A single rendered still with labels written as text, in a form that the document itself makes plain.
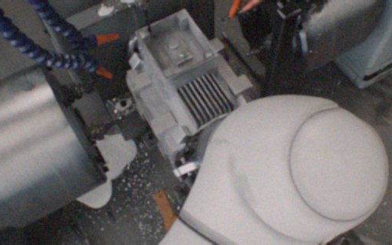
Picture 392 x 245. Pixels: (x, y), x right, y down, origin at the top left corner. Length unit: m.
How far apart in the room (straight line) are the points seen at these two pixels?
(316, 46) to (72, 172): 0.49
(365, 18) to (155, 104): 0.43
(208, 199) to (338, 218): 0.09
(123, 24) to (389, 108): 0.68
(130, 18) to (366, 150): 0.60
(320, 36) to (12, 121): 0.55
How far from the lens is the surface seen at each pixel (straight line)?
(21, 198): 0.70
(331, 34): 0.81
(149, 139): 0.98
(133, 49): 0.84
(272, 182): 0.25
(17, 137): 0.67
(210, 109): 0.68
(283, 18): 0.61
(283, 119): 0.26
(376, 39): 0.99
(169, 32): 0.76
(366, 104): 1.10
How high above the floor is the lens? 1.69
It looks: 63 degrees down
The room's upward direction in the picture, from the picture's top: 5 degrees counter-clockwise
